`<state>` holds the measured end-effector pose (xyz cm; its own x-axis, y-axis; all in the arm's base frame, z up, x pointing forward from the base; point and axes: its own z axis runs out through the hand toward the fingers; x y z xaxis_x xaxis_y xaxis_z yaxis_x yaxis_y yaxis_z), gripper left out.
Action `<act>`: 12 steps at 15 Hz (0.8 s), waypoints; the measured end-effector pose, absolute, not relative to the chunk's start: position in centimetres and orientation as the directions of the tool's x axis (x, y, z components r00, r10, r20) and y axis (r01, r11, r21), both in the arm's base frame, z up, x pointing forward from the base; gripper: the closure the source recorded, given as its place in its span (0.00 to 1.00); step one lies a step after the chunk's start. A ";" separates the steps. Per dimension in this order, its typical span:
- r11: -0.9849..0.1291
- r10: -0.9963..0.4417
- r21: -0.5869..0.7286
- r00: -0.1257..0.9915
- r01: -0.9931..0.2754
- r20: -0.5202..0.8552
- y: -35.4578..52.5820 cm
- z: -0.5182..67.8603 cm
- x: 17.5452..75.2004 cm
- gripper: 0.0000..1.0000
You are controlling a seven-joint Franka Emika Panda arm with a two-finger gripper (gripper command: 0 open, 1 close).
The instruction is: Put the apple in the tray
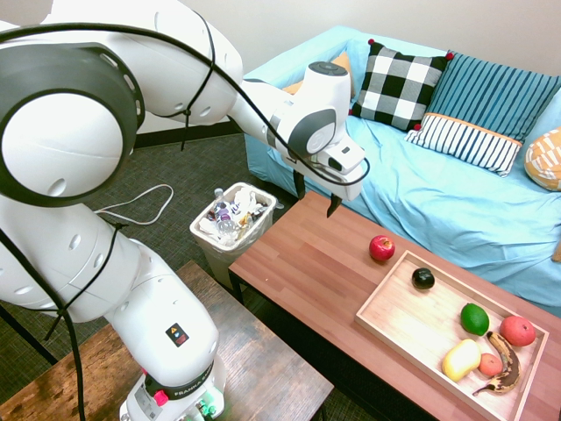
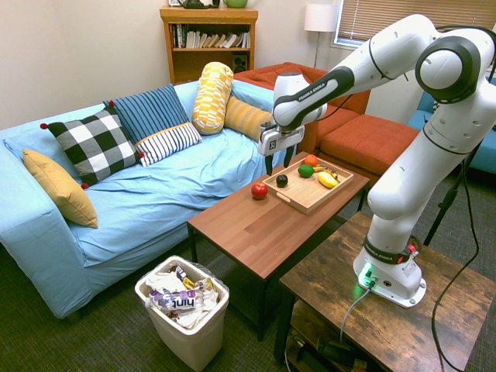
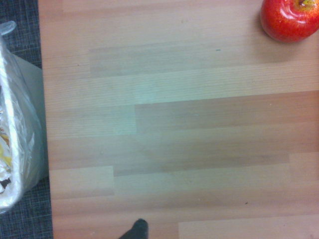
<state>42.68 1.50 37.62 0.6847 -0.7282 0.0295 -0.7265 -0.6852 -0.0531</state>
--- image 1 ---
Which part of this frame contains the green lime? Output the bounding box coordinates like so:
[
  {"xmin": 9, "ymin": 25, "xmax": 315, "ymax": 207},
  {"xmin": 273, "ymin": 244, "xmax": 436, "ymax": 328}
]
[{"xmin": 459, "ymin": 303, "xmax": 491, "ymax": 337}]

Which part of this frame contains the teal striped pillow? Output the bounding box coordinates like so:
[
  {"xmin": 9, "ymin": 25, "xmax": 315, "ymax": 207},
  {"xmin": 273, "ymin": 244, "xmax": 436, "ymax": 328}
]
[{"xmin": 427, "ymin": 51, "xmax": 561, "ymax": 144}]

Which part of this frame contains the clear plastic bottle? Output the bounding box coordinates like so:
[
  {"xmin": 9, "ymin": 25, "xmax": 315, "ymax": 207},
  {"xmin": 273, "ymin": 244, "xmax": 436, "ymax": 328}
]
[{"xmin": 213, "ymin": 187, "xmax": 238, "ymax": 236}]

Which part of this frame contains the small orange fruit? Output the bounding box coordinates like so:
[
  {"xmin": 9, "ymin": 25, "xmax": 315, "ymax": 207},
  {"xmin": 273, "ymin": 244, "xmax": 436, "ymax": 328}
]
[{"xmin": 477, "ymin": 353, "xmax": 504, "ymax": 377}]

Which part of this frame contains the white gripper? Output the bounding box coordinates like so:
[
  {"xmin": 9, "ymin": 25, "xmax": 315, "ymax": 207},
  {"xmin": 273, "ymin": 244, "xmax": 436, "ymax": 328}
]
[{"xmin": 280, "ymin": 148, "xmax": 368, "ymax": 219}]

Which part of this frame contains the black white checkered pillow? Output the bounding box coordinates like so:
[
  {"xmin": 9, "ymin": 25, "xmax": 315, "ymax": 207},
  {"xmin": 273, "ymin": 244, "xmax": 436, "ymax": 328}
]
[{"xmin": 349, "ymin": 38, "xmax": 454, "ymax": 132}]

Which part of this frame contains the couch with light blue cover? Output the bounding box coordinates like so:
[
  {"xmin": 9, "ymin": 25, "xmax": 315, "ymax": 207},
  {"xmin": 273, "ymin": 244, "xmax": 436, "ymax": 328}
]
[{"xmin": 243, "ymin": 25, "xmax": 561, "ymax": 318}]

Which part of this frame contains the orange white patterned pillow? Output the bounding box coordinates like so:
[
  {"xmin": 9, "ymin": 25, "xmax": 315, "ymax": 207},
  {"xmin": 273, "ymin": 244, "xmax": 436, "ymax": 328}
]
[{"xmin": 524, "ymin": 126, "xmax": 561, "ymax": 192}]

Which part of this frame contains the plain orange pillow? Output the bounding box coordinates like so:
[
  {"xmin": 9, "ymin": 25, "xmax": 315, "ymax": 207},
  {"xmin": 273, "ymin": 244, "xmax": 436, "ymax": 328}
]
[{"xmin": 281, "ymin": 51, "xmax": 354, "ymax": 96}]

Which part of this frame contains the light wooden tray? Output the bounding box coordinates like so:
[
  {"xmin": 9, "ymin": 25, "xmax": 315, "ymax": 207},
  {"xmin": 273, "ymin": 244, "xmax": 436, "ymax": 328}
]
[{"xmin": 353, "ymin": 249, "xmax": 550, "ymax": 421}]

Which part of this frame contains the yellow lemon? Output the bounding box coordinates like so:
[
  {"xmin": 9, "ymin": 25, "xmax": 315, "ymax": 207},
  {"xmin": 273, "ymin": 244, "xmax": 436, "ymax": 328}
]
[{"xmin": 441, "ymin": 338, "xmax": 482, "ymax": 382}]

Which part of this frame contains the white trash bin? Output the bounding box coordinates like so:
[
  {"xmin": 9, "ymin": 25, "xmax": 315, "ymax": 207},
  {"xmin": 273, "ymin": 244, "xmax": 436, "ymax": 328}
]
[{"xmin": 188, "ymin": 182, "xmax": 280, "ymax": 291}]

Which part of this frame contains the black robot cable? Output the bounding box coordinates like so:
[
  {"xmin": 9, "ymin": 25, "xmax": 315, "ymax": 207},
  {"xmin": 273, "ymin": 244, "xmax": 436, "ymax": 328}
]
[{"xmin": 0, "ymin": 21, "xmax": 372, "ymax": 421}]

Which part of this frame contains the red-brown wooden coffee table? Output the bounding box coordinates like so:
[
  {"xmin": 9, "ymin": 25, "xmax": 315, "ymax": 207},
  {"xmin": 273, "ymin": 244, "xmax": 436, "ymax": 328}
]
[{"xmin": 228, "ymin": 189, "xmax": 561, "ymax": 421}]

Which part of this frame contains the white navy striped pillow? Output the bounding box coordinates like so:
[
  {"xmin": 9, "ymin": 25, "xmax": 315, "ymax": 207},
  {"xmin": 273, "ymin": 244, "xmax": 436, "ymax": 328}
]
[{"xmin": 403, "ymin": 112, "xmax": 524, "ymax": 178}]

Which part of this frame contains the red orange peach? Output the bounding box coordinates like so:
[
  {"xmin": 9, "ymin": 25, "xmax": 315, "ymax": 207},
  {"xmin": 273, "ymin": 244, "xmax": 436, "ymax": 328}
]
[{"xmin": 499, "ymin": 315, "xmax": 537, "ymax": 348}]

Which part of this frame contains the black plum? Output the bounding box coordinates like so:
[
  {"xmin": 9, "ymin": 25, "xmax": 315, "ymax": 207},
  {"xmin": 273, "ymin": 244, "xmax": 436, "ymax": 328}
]
[{"xmin": 410, "ymin": 268, "xmax": 437, "ymax": 291}]

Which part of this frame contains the white floor cable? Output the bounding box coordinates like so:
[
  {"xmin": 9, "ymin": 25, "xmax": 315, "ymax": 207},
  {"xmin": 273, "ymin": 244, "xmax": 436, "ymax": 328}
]
[{"xmin": 93, "ymin": 183, "xmax": 175, "ymax": 227}]

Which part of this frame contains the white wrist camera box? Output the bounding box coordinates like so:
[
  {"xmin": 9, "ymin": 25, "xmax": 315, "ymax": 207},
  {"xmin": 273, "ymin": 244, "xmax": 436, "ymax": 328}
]
[{"xmin": 323, "ymin": 134, "xmax": 366, "ymax": 175}]

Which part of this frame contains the spotted brown yellow banana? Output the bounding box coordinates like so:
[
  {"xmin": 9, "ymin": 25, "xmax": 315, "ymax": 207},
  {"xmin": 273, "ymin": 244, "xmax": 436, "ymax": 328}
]
[{"xmin": 472, "ymin": 331, "xmax": 522, "ymax": 396}]

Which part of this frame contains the red apple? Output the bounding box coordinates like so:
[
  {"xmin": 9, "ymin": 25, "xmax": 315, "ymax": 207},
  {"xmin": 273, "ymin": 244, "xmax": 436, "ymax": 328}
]
[{"xmin": 368, "ymin": 235, "xmax": 396, "ymax": 263}]

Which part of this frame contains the rustic dark wooden table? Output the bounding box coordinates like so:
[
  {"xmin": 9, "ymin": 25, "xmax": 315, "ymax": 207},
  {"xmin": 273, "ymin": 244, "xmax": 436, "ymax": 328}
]
[{"xmin": 0, "ymin": 260, "xmax": 335, "ymax": 421}]

